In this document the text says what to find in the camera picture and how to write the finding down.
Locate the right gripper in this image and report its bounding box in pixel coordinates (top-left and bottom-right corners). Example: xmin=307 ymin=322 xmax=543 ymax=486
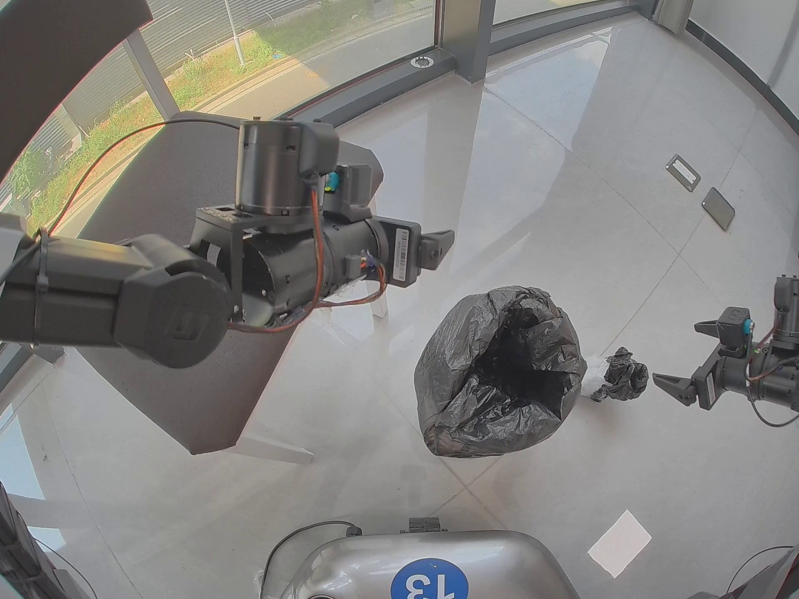
xmin=652 ymin=318 xmax=769 ymax=412

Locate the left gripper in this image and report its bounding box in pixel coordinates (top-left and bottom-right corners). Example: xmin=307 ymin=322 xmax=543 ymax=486
xmin=323 ymin=216 xmax=456 ymax=293

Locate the black plastic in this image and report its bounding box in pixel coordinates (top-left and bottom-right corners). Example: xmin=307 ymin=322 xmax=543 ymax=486
xmin=590 ymin=347 xmax=650 ymax=404

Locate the white paper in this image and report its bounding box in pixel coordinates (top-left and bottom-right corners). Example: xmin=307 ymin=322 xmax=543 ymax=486
xmin=581 ymin=354 xmax=610 ymax=398

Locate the black plastic bag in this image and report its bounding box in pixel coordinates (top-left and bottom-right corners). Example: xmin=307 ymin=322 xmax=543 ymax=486
xmin=414 ymin=285 xmax=588 ymax=459

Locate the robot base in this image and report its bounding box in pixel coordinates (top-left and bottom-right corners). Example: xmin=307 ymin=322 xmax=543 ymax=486
xmin=259 ymin=517 xmax=566 ymax=599

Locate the window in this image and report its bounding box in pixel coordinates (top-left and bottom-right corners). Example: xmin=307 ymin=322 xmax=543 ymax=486
xmin=0 ymin=0 xmax=663 ymax=366

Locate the grey padded white chair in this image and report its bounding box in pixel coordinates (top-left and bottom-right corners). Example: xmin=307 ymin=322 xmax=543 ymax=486
xmin=0 ymin=0 xmax=388 ymax=465

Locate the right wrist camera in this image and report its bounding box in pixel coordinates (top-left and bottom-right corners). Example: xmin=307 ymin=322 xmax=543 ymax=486
xmin=717 ymin=307 xmax=755 ymax=355

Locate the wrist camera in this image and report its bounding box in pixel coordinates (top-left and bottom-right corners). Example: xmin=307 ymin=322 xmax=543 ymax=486
xmin=717 ymin=307 xmax=755 ymax=355
xmin=325 ymin=163 xmax=377 ymax=224

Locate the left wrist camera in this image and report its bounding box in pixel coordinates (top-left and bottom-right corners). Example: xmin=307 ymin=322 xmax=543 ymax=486
xmin=325 ymin=163 xmax=377 ymax=224

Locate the black cable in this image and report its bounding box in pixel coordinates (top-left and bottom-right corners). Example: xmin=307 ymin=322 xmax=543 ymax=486
xmin=263 ymin=520 xmax=364 ymax=585
xmin=751 ymin=394 xmax=799 ymax=428
xmin=712 ymin=545 xmax=795 ymax=599

